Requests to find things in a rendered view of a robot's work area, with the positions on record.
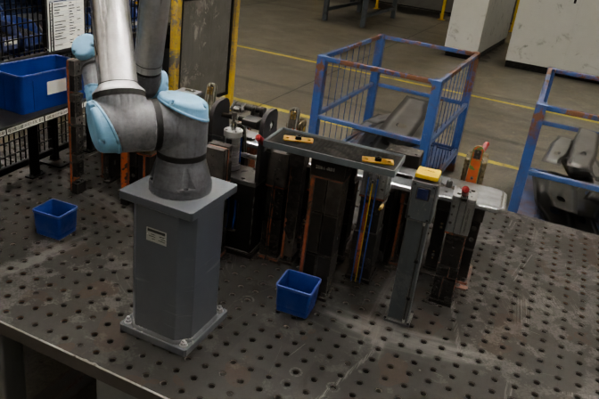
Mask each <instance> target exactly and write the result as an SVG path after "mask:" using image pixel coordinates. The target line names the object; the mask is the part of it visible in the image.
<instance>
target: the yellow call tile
mask: <svg viewBox="0 0 599 399"><path fill-rule="evenodd" d="M440 176H441V171H440V170H436V169H432V168H428V167H421V166H419V168H418V169H417V171H416V173H415V177H419V178H422V179H424V180H426V181H433V182H437V181H438V180H439V178H440Z"/></svg>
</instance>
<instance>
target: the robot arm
mask: <svg viewBox="0 0 599 399"><path fill-rule="evenodd" d="M169 7H170V0H139V9H138V19H137V29H136V39H135V49H134V40H133V32H132V24H131V15H130V7H129V0H90V9H91V18H92V27H93V35H91V34H81V35H80V36H78V37H76V38H75V40H74V41H73V43H72V46H71V51H72V53H73V54H74V55H75V57H76V58H77V59H78V60H79V61H80V67H81V70H82V77H83V82H84V92H85V94H86V101H87V103H86V120H87V125H88V129H89V133H90V136H91V139H92V141H93V144H94V146H95V148H96V149H97V150H98V151H99V152H102V153H117V154H120V153H121V152H136V151H157V157H156V159H155V162H154V165H153V167H152V171H151V173H150V176H149V185H148V187H149V190H150V192H151V193H153V194H154V195H156V196H158V197H160V198H163V199H166V200H182V201H183V200H197V199H200V198H203V197H205V196H207V195H208V194H210V192H211V190H212V179H211V176H210V172H209V167H208V163H207V160H206V156H207V141H208V125H209V105H208V104H207V103H206V102H205V101H204V100H203V99H202V98H201V97H199V96H196V95H194V94H189V93H185V92H179V91H170V90H168V75H167V73H166V72H165V71H163V70H162V63H163V56H164V49H165V42H166V35H167V28H168V15H169ZM146 98H150V99H152V98H157V100H147V99H146Z"/></svg>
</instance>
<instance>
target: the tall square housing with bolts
mask: <svg viewBox="0 0 599 399"><path fill-rule="evenodd" d="M391 182H392V177H389V176H386V175H378V174H375V173H371V172H367V171H364V172H363V177H362V183H361V188H360V193H359V196H361V200H360V205H359V210H358V216H357V226H356V228H355V230H354V232H353V238H352V243H351V250H350V255H349V264H348V270H347V272H346V274H345V275H342V276H345V277H344V278H343V279H344V280H345V279H346V280H350V281H352V282H355V283H360V284H362V285H364V284H367V285H369V283H370V281H373V280H372V278H373V279H375V278H374V276H375V275H377V274H378V273H377V272H378V271H379V270H377V269H376V268H377V267H376V262H377V256H378V252H379V247H380V242H381V237H382V228H383V223H382V220H383V216H384V210H385V206H386V203H385V204H384V207H383V209H382V211H379V210H378V208H379V207H380V205H381V204H382V203H383V202H384V201H385V200H386V196H387V195H388V194H389V193H390V187H391Z"/></svg>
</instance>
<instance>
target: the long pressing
mask: <svg viewBox="0 0 599 399"><path fill-rule="evenodd" d="M257 134H258V133H257V132H253V131H251V130H248V129H247V138H250V139H253V140H254V141H247V147H251V148H254V149H257V148H258V142H257V141H256V139H255V136H256V135H257ZM416 171H417V169H412V168H409V167H401V168H400V169H399V171H398V174H400V175H406V176H410V177H412V179H407V178H403V177H399V176H395V177H394V178H393V177H392V182H391V187H390V188H393V189H397V190H401V191H408V192H410V189H411V184H412V180H413V178H414V175H415V173H416ZM363 172H364V170H360V169H358V171H357V180H361V181H362V177H363ZM440 177H442V181H441V184H443V185H444V186H443V187H440V189H439V196H438V200H444V201H447V202H452V197H453V193H454V191H455V190H453V189H454V187H456V186H457V185H459V186H468V187H469V188H471V189H474V190H478V191H479V195H478V198H477V202H476V206H475V208H477V209H480V210H484V211H488V212H491V213H504V212H505V207H506V201H507V194H506V193H505V192H504V191H502V190H499V189H497V188H493V187H489V186H486V185H481V184H477V183H470V182H466V181H463V180H459V179H455V178H451V177H447V176H443V175H441V176H440ZM449 179H451V180H452V181H453V185H452V188H447V187H445V185H446V184H447V180H449ZM446 191H447V192H446Z"/></svg>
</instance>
